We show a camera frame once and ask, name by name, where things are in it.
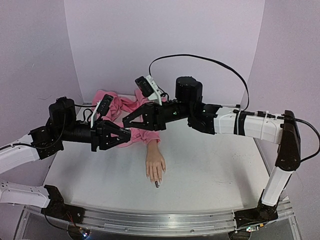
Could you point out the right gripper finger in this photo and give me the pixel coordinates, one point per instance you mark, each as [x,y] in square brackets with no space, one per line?
[144,113]
[143,125]

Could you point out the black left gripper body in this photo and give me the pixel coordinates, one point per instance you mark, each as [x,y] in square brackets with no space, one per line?
[97,135]

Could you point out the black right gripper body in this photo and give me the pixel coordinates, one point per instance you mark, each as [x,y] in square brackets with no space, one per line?
[161,116]

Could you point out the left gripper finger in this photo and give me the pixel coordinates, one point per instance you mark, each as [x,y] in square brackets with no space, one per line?
[109,141]
[115,129]

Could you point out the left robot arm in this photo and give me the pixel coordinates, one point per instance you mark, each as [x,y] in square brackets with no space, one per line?
[45,141]

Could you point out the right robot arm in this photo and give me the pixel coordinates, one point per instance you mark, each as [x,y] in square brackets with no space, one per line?
[217,119]

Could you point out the mannequin hand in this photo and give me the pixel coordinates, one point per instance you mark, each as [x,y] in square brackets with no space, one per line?
[155,164]

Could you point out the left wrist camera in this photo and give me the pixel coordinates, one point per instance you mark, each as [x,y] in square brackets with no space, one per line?
[101,110]

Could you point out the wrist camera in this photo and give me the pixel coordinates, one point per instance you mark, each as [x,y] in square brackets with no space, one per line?
[101,110]
[151,92]

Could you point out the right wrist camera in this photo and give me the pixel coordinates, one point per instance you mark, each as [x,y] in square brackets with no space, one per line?
[151,92]

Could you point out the aluminium front rail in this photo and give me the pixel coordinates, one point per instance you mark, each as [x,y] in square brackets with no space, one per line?
[70,222]

